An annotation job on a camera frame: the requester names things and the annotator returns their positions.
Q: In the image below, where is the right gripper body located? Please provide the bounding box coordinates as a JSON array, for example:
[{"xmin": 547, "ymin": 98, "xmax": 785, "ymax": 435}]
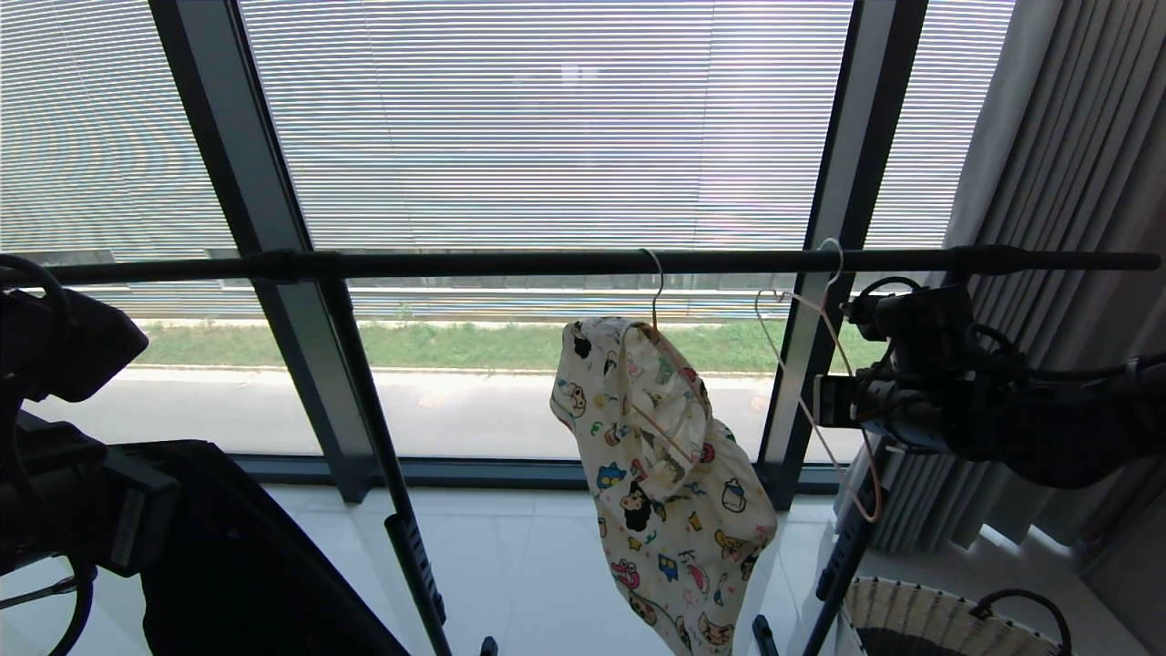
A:
[{"xmin": 813, "ymin": 369, "xmax": 957, "ymax": 454}]

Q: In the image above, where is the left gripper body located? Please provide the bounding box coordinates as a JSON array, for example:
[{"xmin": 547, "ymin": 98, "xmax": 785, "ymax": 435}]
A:
[{"xmin": 0, "ymin": 415, "xmax": 179, "ymax": 579}]

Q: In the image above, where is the black garment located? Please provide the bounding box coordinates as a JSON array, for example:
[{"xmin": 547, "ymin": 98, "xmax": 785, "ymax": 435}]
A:
[{"xmin": 141, "ymin": 442, "xmax": 411, "ymax": 656}]

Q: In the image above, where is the pink clothes hanger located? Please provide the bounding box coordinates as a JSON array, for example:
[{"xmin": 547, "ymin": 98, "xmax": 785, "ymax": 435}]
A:
[
  {"xmin": 754, "ymin": 239, "xmax": 885, "ymax": 525},
  {"xmin": 619, "ymin": 248, "xmax": 702, "ymax": 466}
]

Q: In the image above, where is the cream printed garment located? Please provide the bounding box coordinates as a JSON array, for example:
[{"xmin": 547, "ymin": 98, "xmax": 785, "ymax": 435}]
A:
[{"xmin": 550, "ymin": 316, "xmax": 779, "ymax": 656}]

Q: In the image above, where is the white laundry basket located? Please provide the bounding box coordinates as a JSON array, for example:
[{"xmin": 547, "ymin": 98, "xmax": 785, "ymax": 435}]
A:
[{"xmin": 834, "ymin": 576, "xmax": 1076, "ymax": 656}]

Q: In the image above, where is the black clothes rack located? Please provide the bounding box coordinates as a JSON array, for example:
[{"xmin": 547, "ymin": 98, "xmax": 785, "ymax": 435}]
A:
[{"xmin": 36, "ymin": 244, "xmax": 1162, "ymax": 656}]

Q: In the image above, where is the beige curtain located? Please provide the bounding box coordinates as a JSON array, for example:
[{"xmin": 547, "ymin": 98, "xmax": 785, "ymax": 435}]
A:
[{"xmin": 834, "ymin": 0, "xmax": 1166, "ymax": 557}]

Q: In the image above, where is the window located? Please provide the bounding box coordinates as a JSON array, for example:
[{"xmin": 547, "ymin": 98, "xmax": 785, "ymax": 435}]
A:
[{"xmin": 0, "ymin": 0, "xmax": 1017, "ymax": 511}]

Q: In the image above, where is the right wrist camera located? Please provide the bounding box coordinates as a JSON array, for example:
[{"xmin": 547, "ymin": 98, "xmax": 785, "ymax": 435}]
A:
[{"xmin": 847, "ymin": 284, "xmax": 977, "ymax": 367}]

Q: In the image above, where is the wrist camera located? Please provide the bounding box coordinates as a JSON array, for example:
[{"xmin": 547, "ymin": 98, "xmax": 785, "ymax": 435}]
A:
[
  {"xmin": 847, "ymin": 284, "xmax": 977, "ymax": 367},
  {"xmin": 0, "ymin": 255, "xmax": 149, "ymax": 404}
]

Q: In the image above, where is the black cable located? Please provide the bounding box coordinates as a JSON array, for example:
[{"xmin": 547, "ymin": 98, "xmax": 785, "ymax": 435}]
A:
[
  {"xmin": 856, "ymin": 276, "xmax": 923, "ymax": 302},
  {"xmin": 0, "ymin": 556, "xmax": 99, "ymax": 656}
]

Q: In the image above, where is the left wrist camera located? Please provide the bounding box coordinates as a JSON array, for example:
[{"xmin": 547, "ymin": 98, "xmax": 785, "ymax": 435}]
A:
[{"xmin": 0, "ymin": 255, "xmax": 149, "ymax": 404}]

